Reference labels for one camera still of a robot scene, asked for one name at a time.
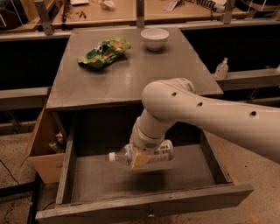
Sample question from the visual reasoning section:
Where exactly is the cardboard box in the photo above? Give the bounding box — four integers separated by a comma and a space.
20, 87, 67, 185

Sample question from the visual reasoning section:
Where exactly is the grey wooden cabinet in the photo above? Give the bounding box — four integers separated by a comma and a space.
46, 28, 222, 156

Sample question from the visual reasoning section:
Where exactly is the small clear sanitizer bottle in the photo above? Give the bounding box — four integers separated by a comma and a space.
214, 58, 228, 79

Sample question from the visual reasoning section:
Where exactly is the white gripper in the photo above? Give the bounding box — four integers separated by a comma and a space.
129, 123, 164, 170

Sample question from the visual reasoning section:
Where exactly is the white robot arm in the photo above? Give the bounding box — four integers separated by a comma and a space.
130, 78, 280, 170

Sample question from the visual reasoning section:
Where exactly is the green chip bag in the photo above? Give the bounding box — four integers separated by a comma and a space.
77, 37, 131, 69

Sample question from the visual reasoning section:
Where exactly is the grey metal rail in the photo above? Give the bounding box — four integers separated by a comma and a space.
0, 87, 51, 111

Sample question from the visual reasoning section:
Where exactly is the clear plastic bottle white label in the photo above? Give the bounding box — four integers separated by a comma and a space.
108, 140, 174, 168

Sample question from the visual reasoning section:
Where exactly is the open grey top drawer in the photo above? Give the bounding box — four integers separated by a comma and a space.
36, 123, 253, 224

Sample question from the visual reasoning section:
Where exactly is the black floor cable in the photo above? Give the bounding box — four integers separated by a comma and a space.
0, 158, 33, 205

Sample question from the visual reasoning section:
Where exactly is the white bowl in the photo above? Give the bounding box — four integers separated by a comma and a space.
141, 28, 169, 51

